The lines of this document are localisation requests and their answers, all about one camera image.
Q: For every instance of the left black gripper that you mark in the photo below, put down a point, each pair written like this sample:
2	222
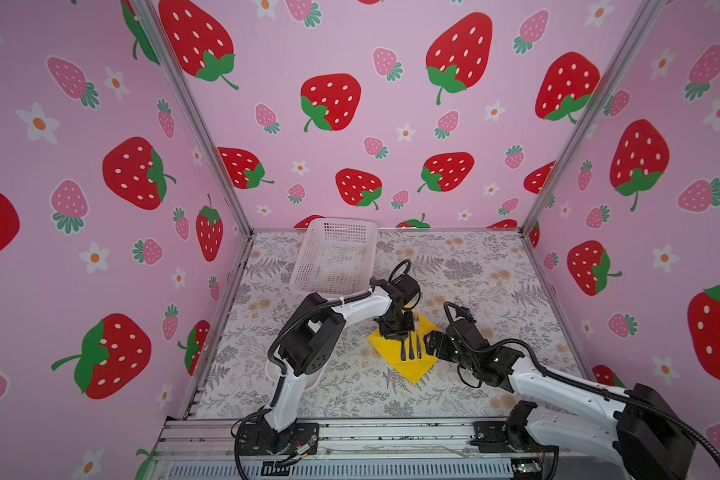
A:
386	330

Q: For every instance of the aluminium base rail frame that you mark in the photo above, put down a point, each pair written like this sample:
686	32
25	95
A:
397	448

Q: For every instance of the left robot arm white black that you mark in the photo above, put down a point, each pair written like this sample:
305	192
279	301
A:
307	340

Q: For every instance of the metal spoon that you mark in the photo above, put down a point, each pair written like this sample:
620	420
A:
411	349

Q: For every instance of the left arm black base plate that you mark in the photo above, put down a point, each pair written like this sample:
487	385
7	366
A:
259	439

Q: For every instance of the white plastic perforated basket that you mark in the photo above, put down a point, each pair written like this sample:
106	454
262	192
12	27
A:
336	258

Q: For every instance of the yellow paper napkin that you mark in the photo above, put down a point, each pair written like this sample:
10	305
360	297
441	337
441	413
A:
411	370

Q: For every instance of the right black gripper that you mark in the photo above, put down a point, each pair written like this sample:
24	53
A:
439	348

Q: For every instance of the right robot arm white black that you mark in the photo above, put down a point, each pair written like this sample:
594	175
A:
631	428

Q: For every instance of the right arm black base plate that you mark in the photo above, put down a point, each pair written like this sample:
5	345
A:
502	437

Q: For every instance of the metal knife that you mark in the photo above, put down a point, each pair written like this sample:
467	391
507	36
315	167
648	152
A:
417	344

